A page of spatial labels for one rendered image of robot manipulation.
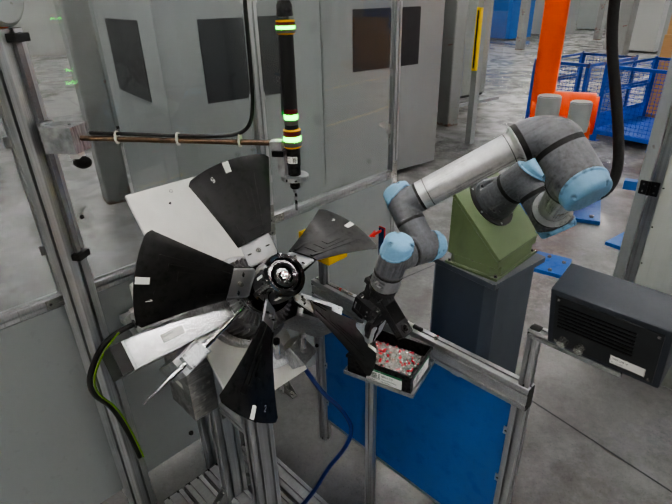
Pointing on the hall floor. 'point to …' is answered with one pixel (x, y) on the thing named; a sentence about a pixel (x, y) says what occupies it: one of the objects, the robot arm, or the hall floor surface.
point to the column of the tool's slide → (49, 212)
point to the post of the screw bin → (370, 441)
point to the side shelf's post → (207, 441)
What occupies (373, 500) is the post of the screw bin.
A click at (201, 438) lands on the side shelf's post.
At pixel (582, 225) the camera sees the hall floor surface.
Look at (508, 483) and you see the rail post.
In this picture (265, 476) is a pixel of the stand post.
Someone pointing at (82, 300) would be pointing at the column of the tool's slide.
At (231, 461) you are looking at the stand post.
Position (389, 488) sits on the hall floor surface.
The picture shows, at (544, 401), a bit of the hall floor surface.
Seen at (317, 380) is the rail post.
